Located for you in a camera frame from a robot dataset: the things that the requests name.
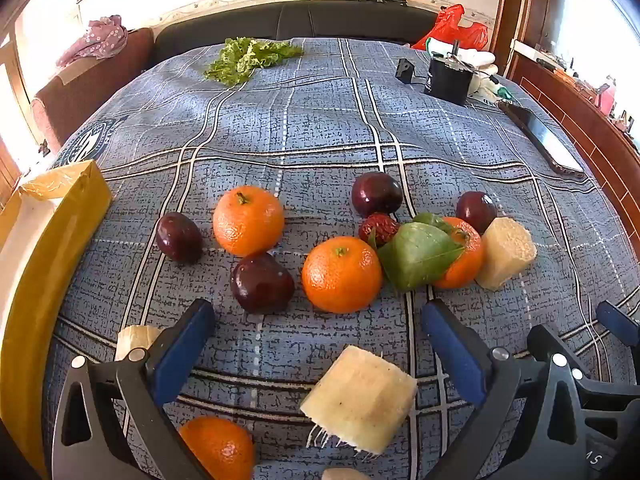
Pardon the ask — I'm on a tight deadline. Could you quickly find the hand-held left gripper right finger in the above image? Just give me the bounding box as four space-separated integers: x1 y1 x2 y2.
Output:
421 300 551 480

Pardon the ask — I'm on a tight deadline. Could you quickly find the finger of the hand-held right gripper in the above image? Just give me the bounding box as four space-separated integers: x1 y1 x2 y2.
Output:
527 325 640 480
596 301 640 348

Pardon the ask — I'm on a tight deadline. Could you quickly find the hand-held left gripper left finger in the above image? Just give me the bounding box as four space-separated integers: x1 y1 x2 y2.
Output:
50 298 217 480

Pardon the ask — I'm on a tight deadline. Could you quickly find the peeled sugarcane piece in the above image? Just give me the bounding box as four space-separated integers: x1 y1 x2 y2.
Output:
300 345 418 457
115 325 163 362
474 217 538 292
321 467 370 480

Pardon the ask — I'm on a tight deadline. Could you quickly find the orange with green leaf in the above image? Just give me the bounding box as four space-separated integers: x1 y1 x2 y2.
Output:
369 212 486 293

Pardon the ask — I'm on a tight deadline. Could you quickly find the dark purple plum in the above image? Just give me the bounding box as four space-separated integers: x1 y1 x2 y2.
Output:
230 252 295 315
455 191 498 235
155 212 204 265
351 172 404 219

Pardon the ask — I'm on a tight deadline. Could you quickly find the red jujube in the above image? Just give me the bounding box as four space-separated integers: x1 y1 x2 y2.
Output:
358 213 401 247

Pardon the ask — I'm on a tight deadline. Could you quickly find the yellow cardboard box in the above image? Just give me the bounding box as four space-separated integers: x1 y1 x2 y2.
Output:
0 160 113 467

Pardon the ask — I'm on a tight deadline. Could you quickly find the black smartphone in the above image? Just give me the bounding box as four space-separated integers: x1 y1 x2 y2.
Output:
497 101 586 179

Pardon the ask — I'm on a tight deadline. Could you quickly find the brown wooden cabinet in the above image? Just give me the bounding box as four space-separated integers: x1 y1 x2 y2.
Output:
492 0 640 241

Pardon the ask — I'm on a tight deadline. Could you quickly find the blue plaid bedsheet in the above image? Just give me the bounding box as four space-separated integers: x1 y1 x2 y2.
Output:
42 37 640 480

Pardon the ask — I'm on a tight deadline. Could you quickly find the black cylindrical device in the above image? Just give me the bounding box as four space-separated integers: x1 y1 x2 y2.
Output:
423 40 474 106

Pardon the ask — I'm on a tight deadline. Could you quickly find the brown armchair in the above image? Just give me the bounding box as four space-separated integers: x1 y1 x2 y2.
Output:
31 27 156 153

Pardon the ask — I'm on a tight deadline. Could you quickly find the green lettuce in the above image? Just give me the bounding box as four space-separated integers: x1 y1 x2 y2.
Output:
204 37 304 86

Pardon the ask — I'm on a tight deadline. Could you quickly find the purple cloth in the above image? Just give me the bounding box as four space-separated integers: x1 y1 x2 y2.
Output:
56 15 129 67

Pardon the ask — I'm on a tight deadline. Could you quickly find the red plastic bag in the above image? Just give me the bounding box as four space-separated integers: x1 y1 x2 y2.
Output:
411 4 490 52

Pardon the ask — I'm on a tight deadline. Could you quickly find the black padded headboard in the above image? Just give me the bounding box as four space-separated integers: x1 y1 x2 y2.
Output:
154 0 440 63

